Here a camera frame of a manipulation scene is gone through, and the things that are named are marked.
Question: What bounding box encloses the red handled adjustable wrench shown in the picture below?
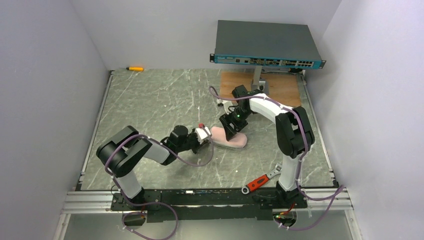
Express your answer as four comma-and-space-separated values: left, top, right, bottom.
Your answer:
241, 163, 296, 195

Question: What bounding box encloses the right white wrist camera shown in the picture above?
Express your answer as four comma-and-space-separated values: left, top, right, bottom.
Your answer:
217, 100, 237, 115

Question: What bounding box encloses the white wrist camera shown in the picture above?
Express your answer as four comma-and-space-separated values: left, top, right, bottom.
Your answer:
194, 123, 212, 144
217, 100, 237, 115

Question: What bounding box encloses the black yellow tool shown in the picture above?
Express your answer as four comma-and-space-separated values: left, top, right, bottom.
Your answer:
288, 68, 303, 74

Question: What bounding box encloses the wooden base board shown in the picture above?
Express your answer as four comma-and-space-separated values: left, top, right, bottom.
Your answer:
219, 71, 302, 107

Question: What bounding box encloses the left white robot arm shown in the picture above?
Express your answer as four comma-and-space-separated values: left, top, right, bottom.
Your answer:
95, 124, 213, 206

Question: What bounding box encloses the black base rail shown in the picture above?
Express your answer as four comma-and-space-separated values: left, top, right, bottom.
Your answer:
110, 187, 308, 223

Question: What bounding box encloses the pink umbrella case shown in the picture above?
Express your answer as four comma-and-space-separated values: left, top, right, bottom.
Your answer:
210, 126, 248, 149

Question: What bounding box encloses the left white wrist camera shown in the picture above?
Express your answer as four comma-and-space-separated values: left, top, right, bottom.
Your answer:
194, 123, 212, 144

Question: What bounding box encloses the yellow handled screwdriver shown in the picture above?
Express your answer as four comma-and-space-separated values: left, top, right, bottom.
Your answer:
125, 66, 144, 72

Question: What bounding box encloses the network switch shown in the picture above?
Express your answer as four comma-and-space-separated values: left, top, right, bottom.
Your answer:
209, 20, 326, 94

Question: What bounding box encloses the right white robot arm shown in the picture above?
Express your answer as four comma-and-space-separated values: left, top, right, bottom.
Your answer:
219, 85, 315, 204

